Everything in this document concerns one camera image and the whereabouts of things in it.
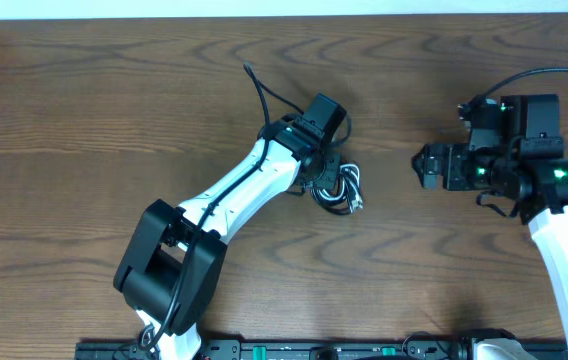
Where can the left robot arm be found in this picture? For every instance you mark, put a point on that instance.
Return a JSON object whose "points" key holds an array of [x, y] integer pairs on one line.
{"points": [[171, 267]]}

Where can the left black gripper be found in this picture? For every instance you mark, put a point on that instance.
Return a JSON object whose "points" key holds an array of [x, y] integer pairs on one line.
{"points": [[332, 181]]}

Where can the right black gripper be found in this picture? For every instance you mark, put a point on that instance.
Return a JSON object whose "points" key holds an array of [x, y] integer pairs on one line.
{"points": [[452, 155]]}

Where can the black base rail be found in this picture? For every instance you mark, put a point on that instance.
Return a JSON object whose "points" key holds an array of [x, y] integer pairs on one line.
{"points": [[239, 350]]}

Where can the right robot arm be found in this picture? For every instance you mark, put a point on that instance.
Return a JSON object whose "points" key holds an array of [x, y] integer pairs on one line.
{"points": [[515, 151]]}

